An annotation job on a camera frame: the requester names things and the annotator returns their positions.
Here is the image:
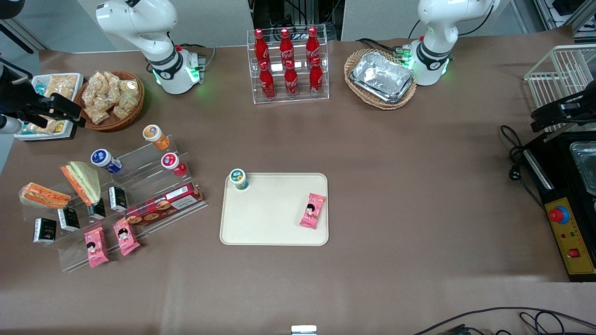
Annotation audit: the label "small black drink carton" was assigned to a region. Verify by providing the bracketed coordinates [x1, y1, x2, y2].
[33, 218, 57, 244]
[57, 207, 81, 232]
[87, 198, 107, 220]
[108, 186, 129, 213]

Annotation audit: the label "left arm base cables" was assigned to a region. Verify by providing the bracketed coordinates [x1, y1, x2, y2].
[356, 37, 413, 61]

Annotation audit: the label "clear acrylic stepped shelf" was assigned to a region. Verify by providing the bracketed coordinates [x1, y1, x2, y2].
[21, 135, 209, 273]

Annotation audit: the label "sandwich orange filling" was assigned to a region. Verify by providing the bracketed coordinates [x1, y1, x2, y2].
[19, 182, 73, 210]

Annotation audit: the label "dark red cookie box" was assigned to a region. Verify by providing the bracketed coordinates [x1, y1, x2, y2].
[125, 181, 205, 227]

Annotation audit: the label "red cola bottle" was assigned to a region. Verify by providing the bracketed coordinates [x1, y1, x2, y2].
[309, 57, 324, 95]
[279, 28, 295, 68]
[259, 60, 276, 100]
[284, 60, 299, 97]
[254, 29, 271, 70]
[306, 27, 321, 66]

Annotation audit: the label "white wire basket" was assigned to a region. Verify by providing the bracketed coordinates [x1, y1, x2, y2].
[524, 44, 596, 133]

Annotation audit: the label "clear acrylic bottle rack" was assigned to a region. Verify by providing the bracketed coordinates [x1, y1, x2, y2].
[246, 26, 330, 105]

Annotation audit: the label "silver foil food tray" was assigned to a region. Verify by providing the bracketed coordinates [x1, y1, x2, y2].
[350, 51, 415, 104]

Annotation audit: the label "steel pan in machine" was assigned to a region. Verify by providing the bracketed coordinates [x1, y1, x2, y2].
[569, 141, 596, 196]

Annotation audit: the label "small bottle blue lid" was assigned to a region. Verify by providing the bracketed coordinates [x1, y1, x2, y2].
[90, 148, 124, 175]

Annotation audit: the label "small bottle green lid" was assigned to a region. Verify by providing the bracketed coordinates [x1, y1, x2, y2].
[229, 168, 250, 191]

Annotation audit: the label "light oval wicker basket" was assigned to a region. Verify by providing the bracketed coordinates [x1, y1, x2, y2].
[344, 48, 418, 110]

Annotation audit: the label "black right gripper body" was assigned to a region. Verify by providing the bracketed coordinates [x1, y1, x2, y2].
[0, 65, 43, 119]

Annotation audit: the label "small bottle orange lid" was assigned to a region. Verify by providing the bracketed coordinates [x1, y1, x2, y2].
[142, 124, 170, 151]

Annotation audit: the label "black power cable with plug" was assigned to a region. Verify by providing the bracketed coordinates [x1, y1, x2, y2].
[500, 125, 545, 210]

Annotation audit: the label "pink snack packet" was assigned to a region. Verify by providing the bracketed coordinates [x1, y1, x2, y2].
[112, 217, 141, 256]
[299, 193, 327, 230]
[84, 226, 110, 268]

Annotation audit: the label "clear bag rice crackers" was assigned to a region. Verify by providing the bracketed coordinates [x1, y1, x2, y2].
[26, 119, 59, 136]
[46, 74, 78, 99]

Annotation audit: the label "beige plastic tray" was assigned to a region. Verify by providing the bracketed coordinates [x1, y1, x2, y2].
[219, 173, 330, 246]

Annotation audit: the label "long black cable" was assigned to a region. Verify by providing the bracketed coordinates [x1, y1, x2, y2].
[410, 306, 596, 335]

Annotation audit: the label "small bottle red lid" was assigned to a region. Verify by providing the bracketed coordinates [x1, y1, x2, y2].
[161, 152, 188, 177]

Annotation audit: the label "metal frame rack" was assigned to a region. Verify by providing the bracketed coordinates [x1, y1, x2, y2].
[533, 0, 596, 45]

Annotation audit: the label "black machine yellow panel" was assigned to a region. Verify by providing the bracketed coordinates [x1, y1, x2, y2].
[521, 130, 596, 283]

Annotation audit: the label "red emergency stop button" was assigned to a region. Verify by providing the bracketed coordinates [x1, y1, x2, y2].
[549, 205, 570, 225]

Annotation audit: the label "round brown wicker basket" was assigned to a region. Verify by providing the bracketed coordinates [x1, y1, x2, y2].
[73, 71, 145, 132]

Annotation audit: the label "black equipment cabinet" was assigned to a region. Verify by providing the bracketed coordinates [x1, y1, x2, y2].
[249, 0, 345, 42]

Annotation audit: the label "white rectangular snack tray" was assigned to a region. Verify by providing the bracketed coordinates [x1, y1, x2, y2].
[13, 73, 84, 141]

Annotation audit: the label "clear bag fried snacks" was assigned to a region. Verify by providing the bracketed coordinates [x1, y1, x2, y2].
[84, 105, 110, 125]
[112, 93, 138, 120]
[119, 79, 140, 99]
[104, 72, 123, 106]
[81, 86, 101, 108]
[88, 71, 110, 96]

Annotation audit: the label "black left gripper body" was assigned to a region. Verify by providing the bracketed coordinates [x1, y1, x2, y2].
[558, 91, 596, 123]

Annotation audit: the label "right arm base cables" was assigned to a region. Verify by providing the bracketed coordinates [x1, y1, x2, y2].
[175, 43, 217, 85]

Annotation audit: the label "wrapped triangle sandwich green bread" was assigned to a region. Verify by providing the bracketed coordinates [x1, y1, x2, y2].
[60, 161, 102, 207]

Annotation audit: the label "looped black cable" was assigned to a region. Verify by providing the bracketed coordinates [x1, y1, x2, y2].
[519, 311, 596, 335]

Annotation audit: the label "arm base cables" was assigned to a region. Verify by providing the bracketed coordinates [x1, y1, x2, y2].
[175, 43, 217, 85]
[356, 37, 413, 61]

